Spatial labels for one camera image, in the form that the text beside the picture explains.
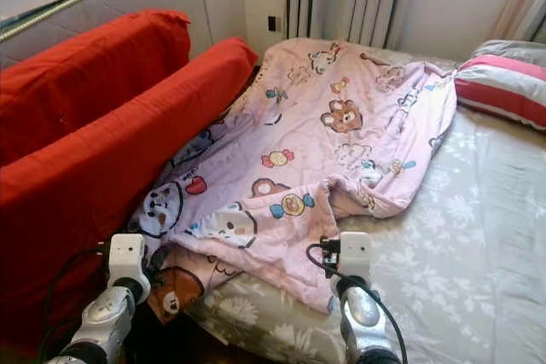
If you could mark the black wall outlet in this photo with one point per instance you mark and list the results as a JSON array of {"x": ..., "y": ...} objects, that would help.
[{"x": 273, "y": 23}]

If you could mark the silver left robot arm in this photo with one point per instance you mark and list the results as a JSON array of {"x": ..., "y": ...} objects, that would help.
[{"x": 102, "y": 321}]

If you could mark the pink cartoon bear blanket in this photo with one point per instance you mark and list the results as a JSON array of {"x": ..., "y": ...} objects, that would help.
[{"x": 324, "y": 142}]

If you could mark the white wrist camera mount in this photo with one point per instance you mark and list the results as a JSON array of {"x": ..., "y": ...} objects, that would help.
[
  {"x": 126, "y": 255},
  {"x": 354, "y": 253}
]

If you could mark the grey floral bed sheet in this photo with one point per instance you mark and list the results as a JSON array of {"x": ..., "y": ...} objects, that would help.
[{"x": 461, "y": 236}]

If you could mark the quilted white green mattress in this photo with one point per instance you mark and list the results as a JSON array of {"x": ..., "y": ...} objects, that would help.
[{"x": 111, "y": 2}]

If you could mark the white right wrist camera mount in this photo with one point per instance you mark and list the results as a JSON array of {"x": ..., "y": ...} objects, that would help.
[{"x": 354, "y": 253}]

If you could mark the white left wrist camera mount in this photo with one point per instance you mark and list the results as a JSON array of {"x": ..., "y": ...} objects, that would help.
[{"x": 126, "y": 255}]

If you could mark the red white blue striped pillow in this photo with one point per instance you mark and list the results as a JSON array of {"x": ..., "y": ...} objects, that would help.
[{"x": 503, "y": 87}]

